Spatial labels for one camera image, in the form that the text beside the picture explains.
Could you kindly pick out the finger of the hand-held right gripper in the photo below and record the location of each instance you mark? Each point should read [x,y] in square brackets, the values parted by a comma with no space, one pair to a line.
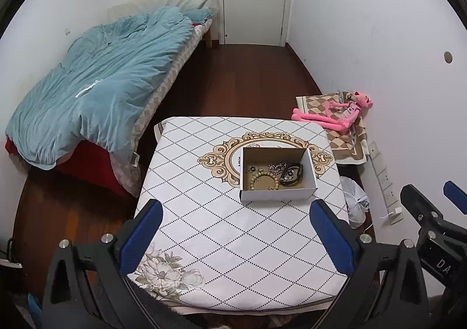
[419,203]
[456,192]

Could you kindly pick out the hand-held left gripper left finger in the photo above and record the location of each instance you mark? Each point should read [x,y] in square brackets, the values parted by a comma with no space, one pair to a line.
[140,238]

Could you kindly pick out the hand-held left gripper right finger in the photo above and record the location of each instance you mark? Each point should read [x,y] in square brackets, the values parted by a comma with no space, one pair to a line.
[330,238]

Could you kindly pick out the white cardboard box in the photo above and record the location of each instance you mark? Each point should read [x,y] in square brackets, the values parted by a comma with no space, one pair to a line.
[277,194]

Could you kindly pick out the black bangle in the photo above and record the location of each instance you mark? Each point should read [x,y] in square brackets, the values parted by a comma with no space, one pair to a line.
[300,172]

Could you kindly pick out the white charger plug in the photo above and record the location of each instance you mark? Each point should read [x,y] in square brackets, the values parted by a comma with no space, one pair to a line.
[396,215]

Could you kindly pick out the white plastic bag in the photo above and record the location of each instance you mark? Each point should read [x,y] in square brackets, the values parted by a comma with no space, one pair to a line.
[354,201]

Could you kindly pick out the white power strip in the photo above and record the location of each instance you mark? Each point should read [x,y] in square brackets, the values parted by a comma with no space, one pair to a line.
[383,176]

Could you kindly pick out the diamond patterned tablecloth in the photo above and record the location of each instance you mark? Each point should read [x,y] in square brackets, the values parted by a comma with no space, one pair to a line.
[219,234]

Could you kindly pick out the red bed sheet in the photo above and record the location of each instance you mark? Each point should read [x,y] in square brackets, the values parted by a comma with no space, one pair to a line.
[84,168]

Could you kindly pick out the pink plush toy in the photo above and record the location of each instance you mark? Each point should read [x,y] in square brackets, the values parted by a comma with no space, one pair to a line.
[339,121]

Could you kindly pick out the beige checkered mattress pad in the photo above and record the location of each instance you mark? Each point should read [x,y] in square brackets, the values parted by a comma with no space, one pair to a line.
[164,88]

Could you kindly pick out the blue duvet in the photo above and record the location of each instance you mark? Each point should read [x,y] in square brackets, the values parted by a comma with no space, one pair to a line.
[98,88]

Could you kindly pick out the white textured pillow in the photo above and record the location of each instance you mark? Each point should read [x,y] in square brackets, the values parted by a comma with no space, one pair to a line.
[193,1]

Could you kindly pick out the round wall hole cover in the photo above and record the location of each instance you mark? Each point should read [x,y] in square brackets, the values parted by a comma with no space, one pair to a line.
[448,56]

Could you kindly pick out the wooden bed frame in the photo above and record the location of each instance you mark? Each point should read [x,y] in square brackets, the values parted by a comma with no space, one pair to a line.
[208,33]

